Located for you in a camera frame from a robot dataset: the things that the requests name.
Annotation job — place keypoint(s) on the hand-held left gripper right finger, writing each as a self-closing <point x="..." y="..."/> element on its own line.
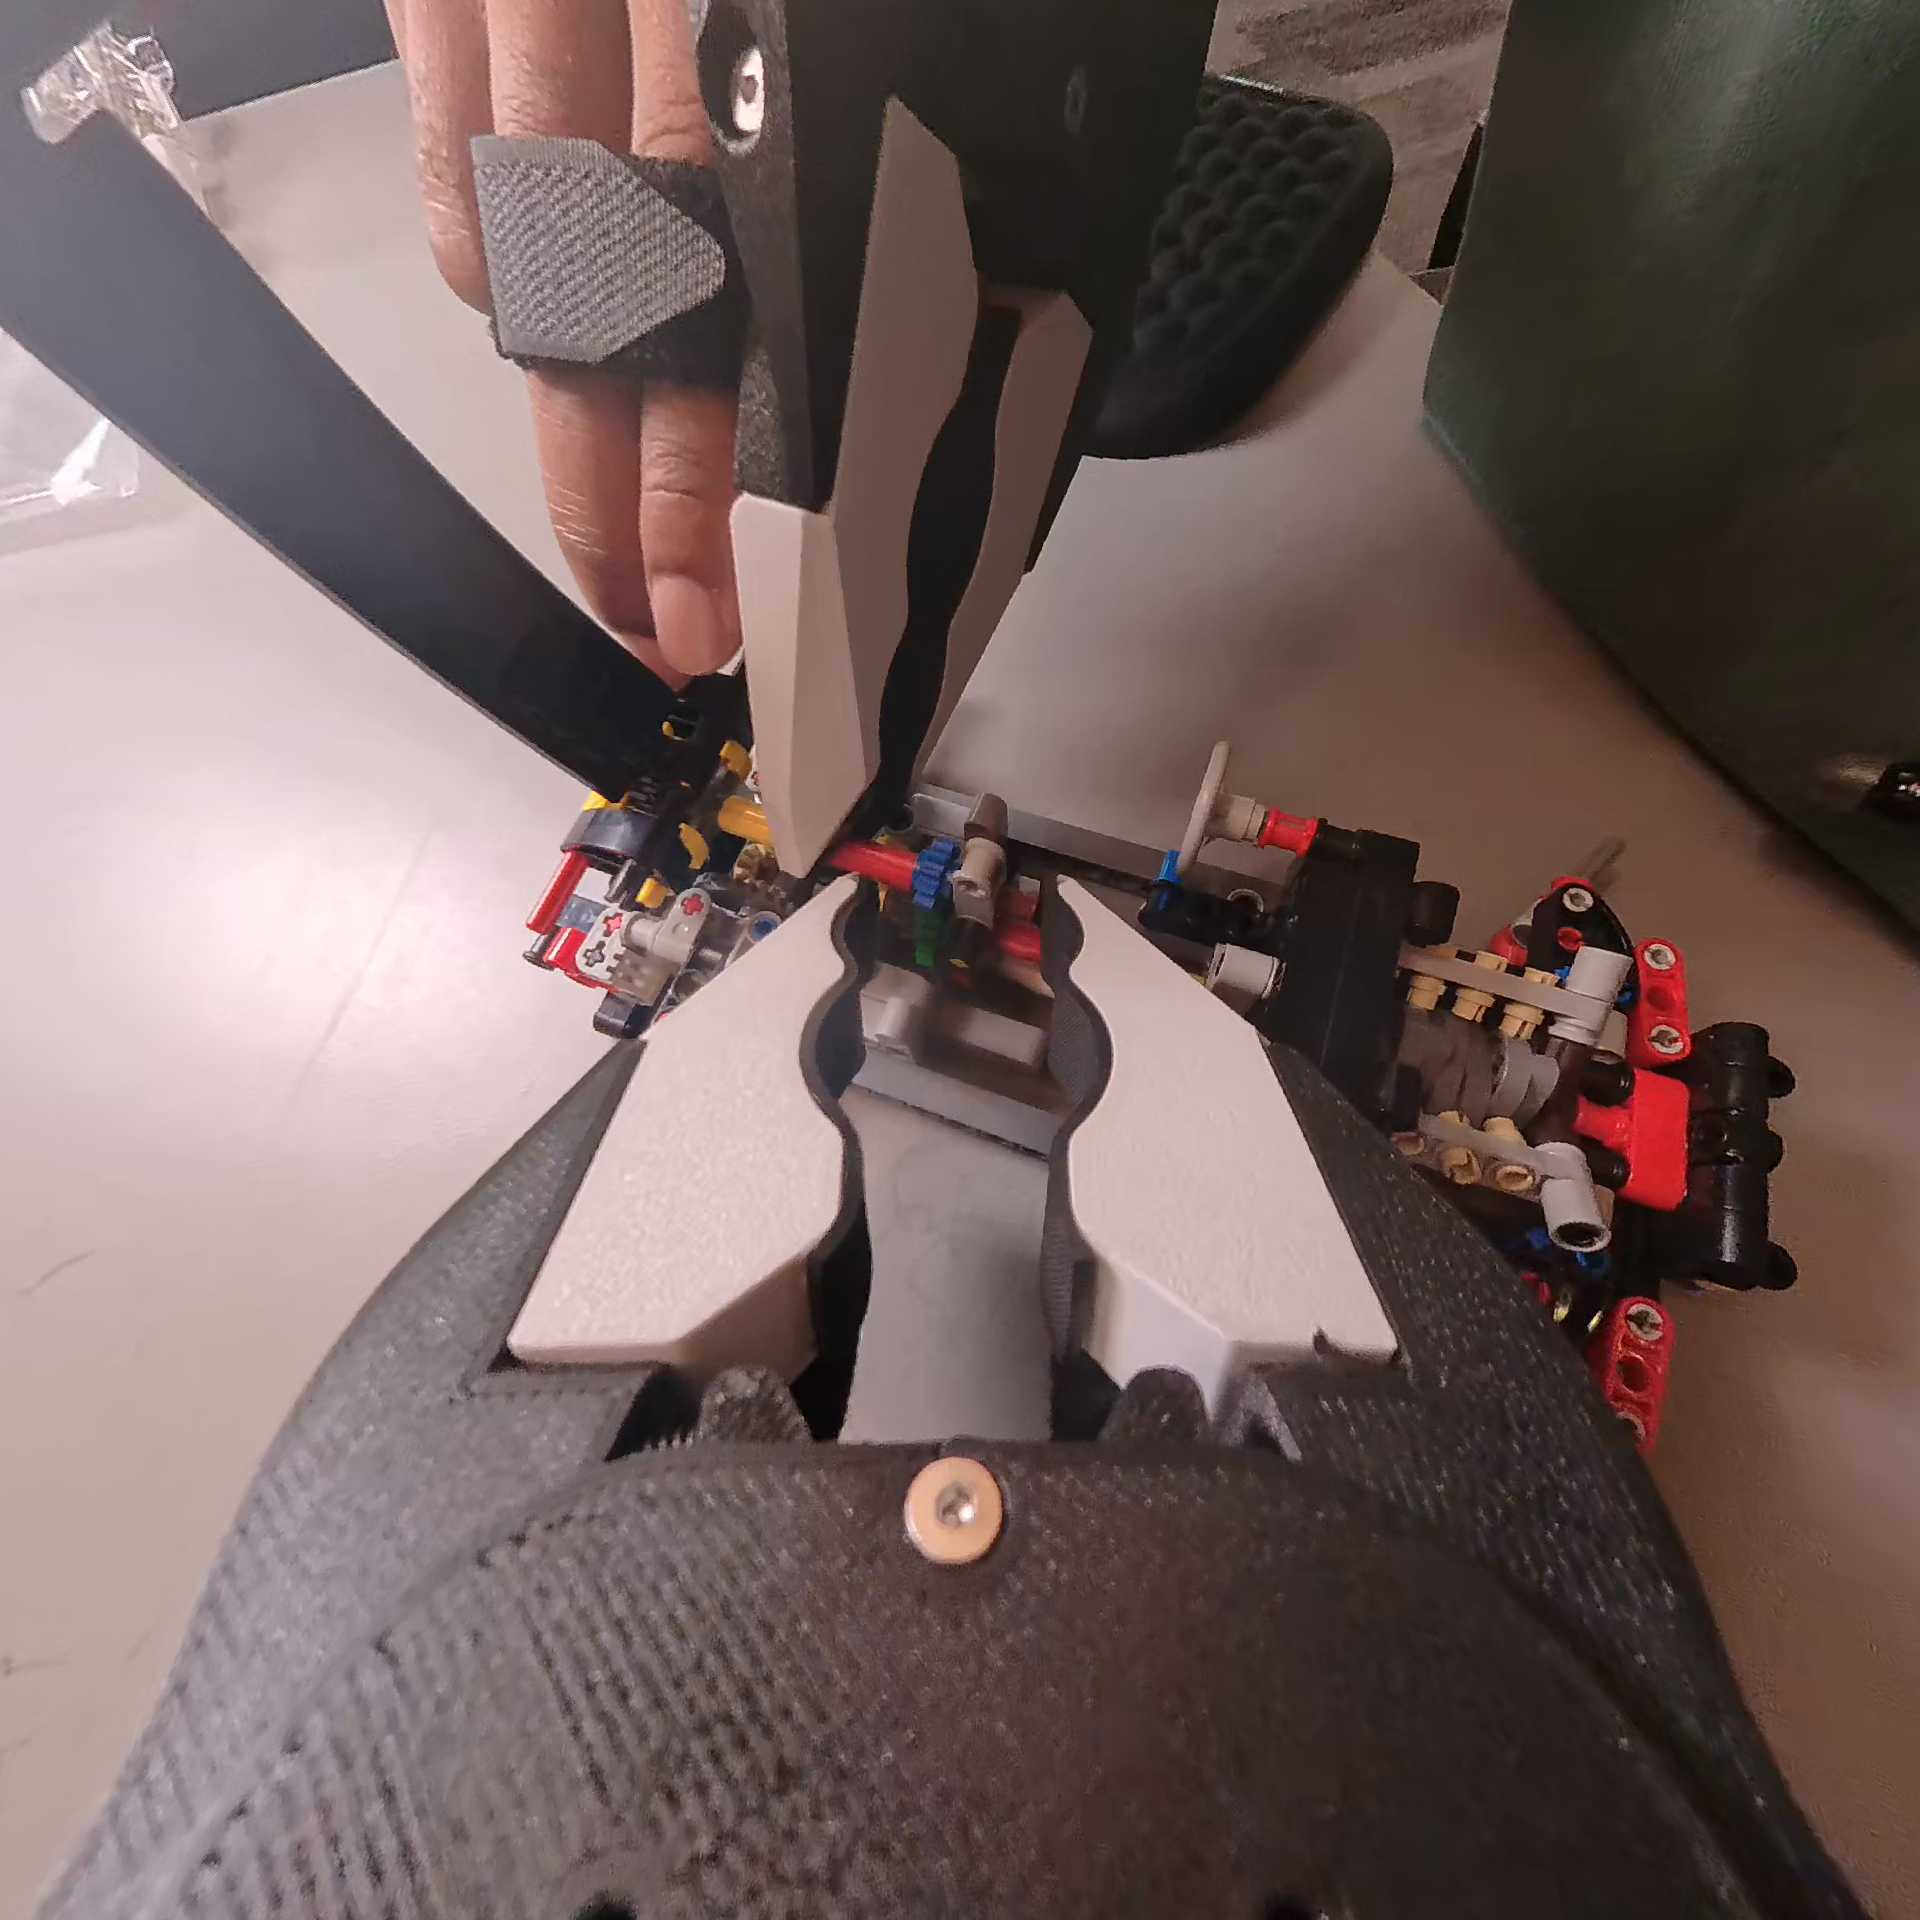
<point x="1215" y="1185"/>

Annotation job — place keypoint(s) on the multicoloured lego car chassis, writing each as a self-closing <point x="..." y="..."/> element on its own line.
<point x="1349" y="931"/>

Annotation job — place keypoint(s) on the clear plastic bag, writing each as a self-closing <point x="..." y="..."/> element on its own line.
<point x="60" y="451"/>
<point x="90" y="91"/>

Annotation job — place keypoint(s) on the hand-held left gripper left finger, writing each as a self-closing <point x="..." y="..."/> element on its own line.
<point x="691" y="1171"/>

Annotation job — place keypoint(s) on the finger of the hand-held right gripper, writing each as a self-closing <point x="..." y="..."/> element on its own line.
<point x="841" y="600"/>
<point x="1021" y="451"/>

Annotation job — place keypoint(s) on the person's right hand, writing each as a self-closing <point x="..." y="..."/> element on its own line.
<point x="571" y="77"/>

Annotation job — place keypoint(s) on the dark green box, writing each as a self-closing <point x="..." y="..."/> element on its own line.
<point x="1694" y="375"/>

